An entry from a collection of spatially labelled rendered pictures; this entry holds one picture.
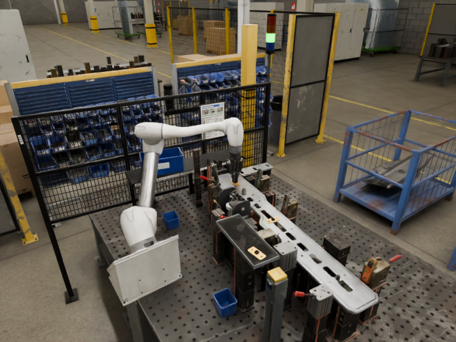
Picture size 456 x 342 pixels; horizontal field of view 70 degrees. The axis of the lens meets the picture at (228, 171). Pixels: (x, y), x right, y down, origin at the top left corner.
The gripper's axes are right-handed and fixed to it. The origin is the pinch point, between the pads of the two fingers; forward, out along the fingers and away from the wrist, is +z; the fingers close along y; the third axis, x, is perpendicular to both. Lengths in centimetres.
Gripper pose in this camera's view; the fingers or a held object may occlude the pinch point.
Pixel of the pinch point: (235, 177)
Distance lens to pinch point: 230.7
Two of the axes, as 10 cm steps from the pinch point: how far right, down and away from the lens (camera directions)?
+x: 4.7, 4.1, -7.8
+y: -8.8, 2.2, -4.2
